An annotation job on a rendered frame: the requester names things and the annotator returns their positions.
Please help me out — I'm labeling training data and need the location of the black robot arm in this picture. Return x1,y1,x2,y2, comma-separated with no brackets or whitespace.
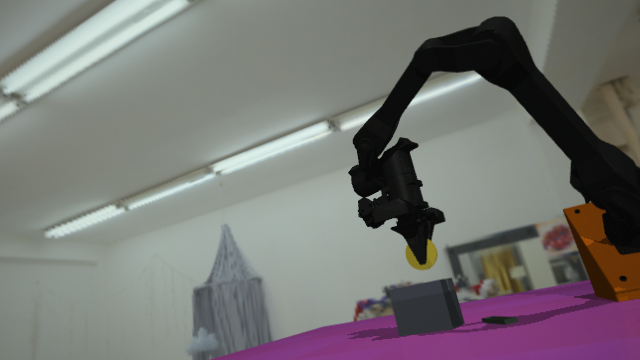
348,16,640,255

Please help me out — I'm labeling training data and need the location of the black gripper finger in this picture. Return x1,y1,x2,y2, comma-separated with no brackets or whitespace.
427,220,436,241
390,219,428,265

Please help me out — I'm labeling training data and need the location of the gold coin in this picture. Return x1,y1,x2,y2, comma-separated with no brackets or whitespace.
406,239,438,271

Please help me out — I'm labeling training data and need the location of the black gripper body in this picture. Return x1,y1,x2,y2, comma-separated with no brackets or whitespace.
371,173,446,226

